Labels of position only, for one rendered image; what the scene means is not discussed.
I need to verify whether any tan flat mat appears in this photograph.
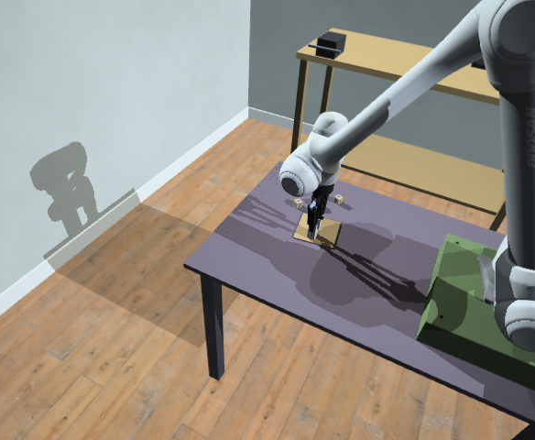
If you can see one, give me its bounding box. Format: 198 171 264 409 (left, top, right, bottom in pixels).
293 213 341 248

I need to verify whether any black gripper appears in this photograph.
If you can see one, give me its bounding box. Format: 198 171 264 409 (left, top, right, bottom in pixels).
307 184 334 240

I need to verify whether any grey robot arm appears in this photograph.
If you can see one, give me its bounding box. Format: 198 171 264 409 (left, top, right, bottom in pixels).
279 0 535 352

